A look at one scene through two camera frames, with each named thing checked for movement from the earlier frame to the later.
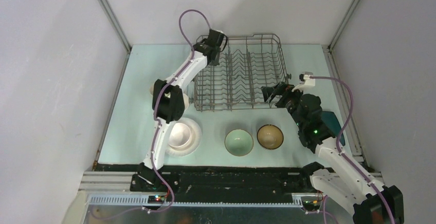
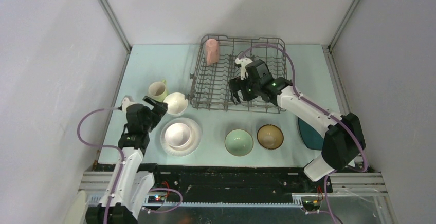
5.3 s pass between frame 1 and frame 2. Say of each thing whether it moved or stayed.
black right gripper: moved
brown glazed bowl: stayed
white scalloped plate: stayed
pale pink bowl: stayed
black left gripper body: moved
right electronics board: stayed
